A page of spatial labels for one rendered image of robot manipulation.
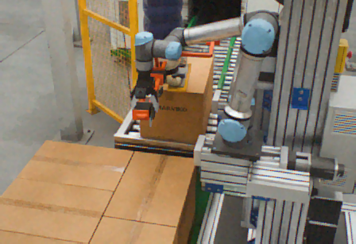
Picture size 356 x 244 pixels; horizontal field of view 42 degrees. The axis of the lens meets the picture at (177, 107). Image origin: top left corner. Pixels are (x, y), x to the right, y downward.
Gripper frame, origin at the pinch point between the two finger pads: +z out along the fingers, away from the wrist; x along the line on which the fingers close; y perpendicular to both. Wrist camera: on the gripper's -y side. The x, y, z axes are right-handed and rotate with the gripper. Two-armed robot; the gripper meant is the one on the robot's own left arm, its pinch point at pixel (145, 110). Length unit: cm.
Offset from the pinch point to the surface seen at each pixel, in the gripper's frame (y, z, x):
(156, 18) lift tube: 50, -25, 2
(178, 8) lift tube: 54, -30, -8
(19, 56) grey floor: 310, 123, 214
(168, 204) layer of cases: 13, 66, -8
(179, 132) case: 67, 55, -8
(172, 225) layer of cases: -2, 66, -13
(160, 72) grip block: 35.8, -1.6, -1.2
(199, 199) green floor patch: 82, 121, -21
